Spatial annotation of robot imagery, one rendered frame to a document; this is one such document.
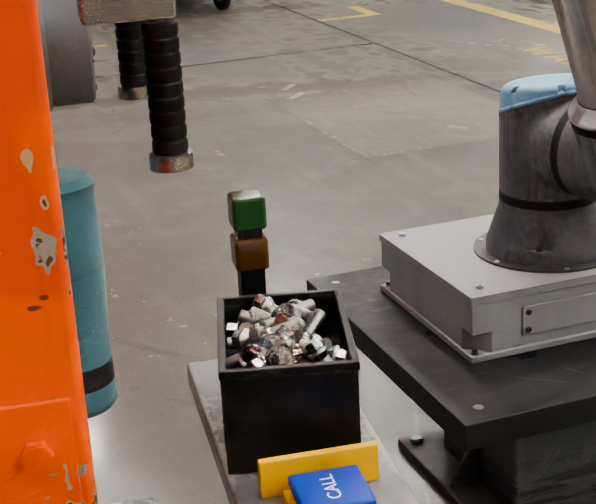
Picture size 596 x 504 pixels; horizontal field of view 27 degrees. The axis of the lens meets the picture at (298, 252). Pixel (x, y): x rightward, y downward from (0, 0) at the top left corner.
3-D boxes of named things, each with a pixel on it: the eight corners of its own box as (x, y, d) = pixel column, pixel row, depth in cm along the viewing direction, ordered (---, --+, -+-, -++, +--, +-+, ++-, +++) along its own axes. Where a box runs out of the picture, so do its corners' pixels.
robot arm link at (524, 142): (548, 168, 204) (550, 61, 199) (628, 190, 191) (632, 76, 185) (477, 187, 197) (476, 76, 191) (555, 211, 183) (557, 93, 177)
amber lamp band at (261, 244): (231, 262, 150) (228, 231, 149) (263, 258, 151) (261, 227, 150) (237, 274, 147) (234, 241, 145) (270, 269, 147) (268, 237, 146)
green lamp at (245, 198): (228, 223, 149) (225, 191, 147) (261, 219, 149) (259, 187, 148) (234, 233, 145) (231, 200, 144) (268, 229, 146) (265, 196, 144)
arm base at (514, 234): (557, 221, 210) (558, 163, 206) (634, 252, 194) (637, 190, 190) (462, 243, 202) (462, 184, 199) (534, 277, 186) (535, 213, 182)
